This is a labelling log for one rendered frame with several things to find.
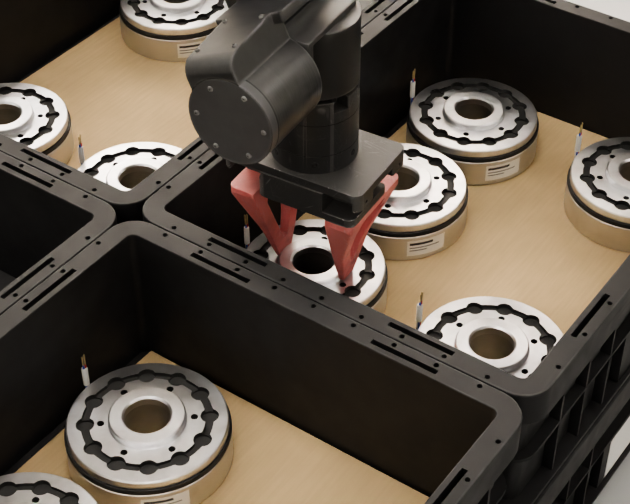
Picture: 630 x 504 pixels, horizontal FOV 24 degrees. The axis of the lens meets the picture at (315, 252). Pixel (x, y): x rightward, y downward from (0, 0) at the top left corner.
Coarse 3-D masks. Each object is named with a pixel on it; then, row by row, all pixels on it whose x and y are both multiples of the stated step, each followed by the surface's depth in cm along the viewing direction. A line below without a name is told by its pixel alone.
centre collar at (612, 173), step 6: (618, 156) 110; (624, 156) 110; (612, 162) 109; (618, 162) 109; (624, 162) 109; (606, 168) 109; (612, 168) 109; (618, 168) 109; (606, 174) 109; (612, 174) 108; (618, 174) 108; (612, 180) 108; (618, 180) 108; (624, 180) 108; (612, 186) 108; (618, 186) 107; (624, 186) 107; (624, 192) 107
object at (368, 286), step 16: (304, 224) 104; (320, 224) 104; (256, 240) 103; (368, 240) 103; (272, 256) 102; (368, 256) 102; (352, 272) 101; (368, 272) 101; (384, 272) 101; (336, 288) 99; (352, 288) 100; (368, 288) 99
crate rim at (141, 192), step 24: (384, 0) 116; (0, 144) 101; (192, 144) 100; (48, 168) 98; (72, 168) 98; (168, 168) 98; (96, 192) 96; (120, 192) 96; (144, 192) 96; (120, 216) 96
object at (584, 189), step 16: (592, 144) 112; (608, 144) 112; (624, 144) 112; (576, 160) 110; (592, 160) 111; (608, 160) 110; (576, 176) 109; (592, 176) 109; (576, 192) 108; (592, 192) 108; (608, 192) 107; (592, 208) 107; (608, 208) 106; (624, 208) 106
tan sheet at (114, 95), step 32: (96, 32) 130; (64, 64) 126; (96, 64) 126; (128, 64) 126; (160, 64) 126; (64, 96) 122; (96, 96) 122; (128, 96) 122; (160, 96) 122; (96, 128) 119; (128, 128) 119; (160, 128) 119; (192, 128) 119
